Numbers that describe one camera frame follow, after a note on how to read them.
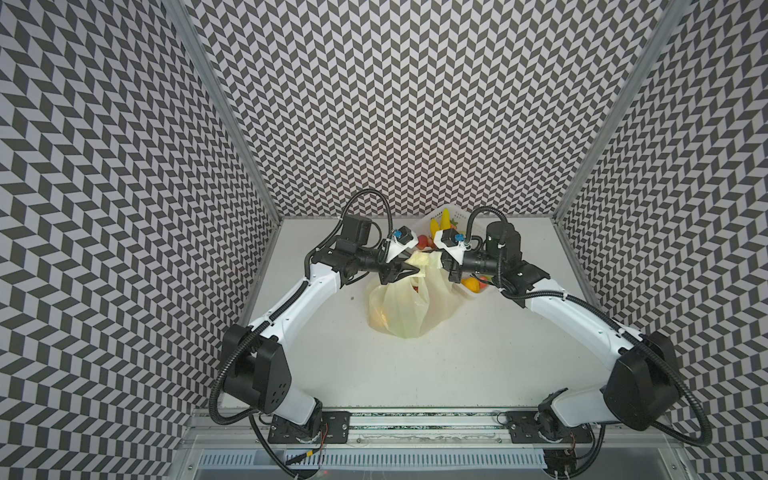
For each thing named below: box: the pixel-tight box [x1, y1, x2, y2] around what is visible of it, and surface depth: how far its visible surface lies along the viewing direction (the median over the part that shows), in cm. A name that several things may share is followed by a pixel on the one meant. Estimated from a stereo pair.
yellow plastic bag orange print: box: [368, 251, 466, 339], surface depth 78 cm
